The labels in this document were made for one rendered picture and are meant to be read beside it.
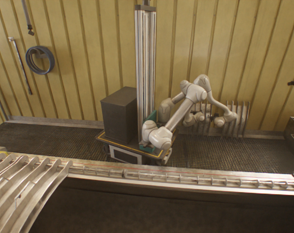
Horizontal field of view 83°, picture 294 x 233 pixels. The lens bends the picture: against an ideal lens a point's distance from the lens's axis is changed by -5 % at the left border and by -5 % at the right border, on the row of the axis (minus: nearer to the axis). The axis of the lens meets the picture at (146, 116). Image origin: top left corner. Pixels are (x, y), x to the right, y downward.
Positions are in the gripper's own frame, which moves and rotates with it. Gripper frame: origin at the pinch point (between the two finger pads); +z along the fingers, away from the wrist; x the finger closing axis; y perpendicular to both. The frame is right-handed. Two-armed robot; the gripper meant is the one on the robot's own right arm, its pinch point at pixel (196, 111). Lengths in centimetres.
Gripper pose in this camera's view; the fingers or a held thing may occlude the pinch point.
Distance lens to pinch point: 264.7
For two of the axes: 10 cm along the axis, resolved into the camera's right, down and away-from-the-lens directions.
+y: 0.3, -9.6, -2.8
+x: -9.9, -0.5, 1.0
